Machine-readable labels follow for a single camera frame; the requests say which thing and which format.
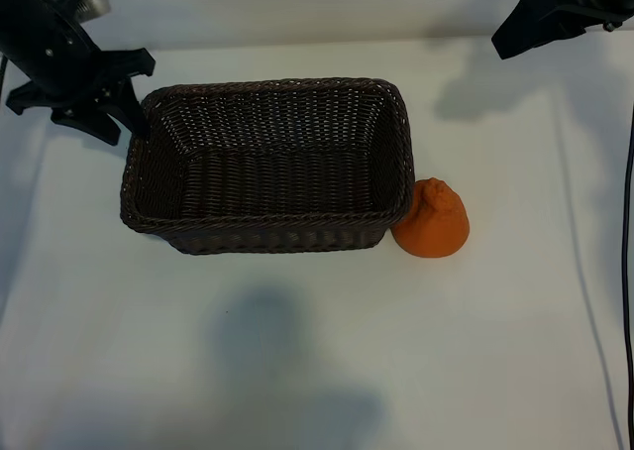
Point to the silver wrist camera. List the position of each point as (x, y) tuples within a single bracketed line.
[(94, 6)]

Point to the orange citrus fruit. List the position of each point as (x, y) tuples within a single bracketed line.
[(436, 227)]

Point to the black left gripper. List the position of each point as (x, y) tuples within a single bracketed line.
[(49, 48)]

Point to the dark brown wicker basket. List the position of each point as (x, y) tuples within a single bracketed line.
[(277, 187)]

